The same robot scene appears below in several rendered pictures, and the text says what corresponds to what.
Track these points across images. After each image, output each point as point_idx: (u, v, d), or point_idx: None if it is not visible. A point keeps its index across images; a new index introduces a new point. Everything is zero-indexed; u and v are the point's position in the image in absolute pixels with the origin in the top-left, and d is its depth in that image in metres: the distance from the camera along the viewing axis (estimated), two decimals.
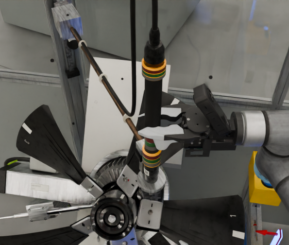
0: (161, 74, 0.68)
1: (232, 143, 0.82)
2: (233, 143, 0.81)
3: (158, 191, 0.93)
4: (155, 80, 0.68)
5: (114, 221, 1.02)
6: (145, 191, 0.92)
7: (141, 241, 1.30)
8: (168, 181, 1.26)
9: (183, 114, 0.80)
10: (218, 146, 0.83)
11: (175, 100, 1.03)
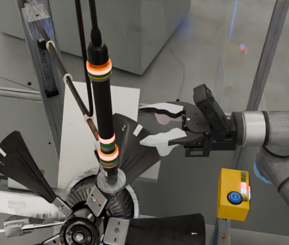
0: (105, 75, 0.68)
1: (232, 143, 0.82)
2: (233, 143, 0.81)
3: (117, 191, 0.93)
4: (100, 81, 0.68)
5: (82, 239, 1.09)
6: (105, 192, 0.92)
7: None
8: (138, 198, 1.33)
9: (183, 114, 0.80)
10: (218, 146, 0.83)
11: (139, 126, 1.10)
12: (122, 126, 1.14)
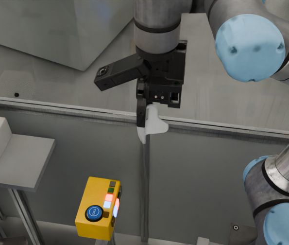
0: None
1: (170, 57, 0.64)
2: (165, 58, 0.64)
3: None
4: None
5: None
6: None
7: None
8: None
9: None
10: (175, 71, 0.66)
11: None
12: None
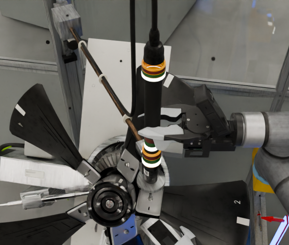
0: (161, 75, 0.68)
1: (231, 144, 0.82)
2: (233, 144, 0.81)
3: (158, 191, 0.93)
4: (155, 81, 0.68)
5: (108, 208, 0.96)
6: (145, 192, 0.93)
7: (140, 231, 1.24)
8: (168, 168, 1.20)
9: (183, 115, 0.81)
10: (217, 147, 0.83)
11: (246, 221, 0.99)
12: (237, 198, 1.02)
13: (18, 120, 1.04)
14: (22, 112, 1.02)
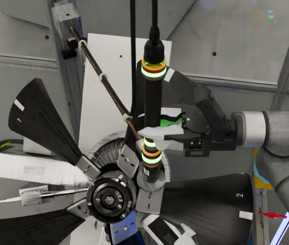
0: (161, 73, 0.68)
1: (232, 144, 0.82)
2: (233, 143, 0.81)
3: (158, 190, 0.93)
4: (155, 79, 0.68)
5: (108, 204, 0.95)
6: (145, 191, 0.92)
7: (140, 228, 1.23)
8: (169, 164, 1.19)
9: (183, 114, 0.80)
10: (218, 146, 0.83)
11: (249, 215, 0.96)
12: (240, 191, 0.99)
13: (17, 115, 1.03)
14: (20, 107, 1.00)
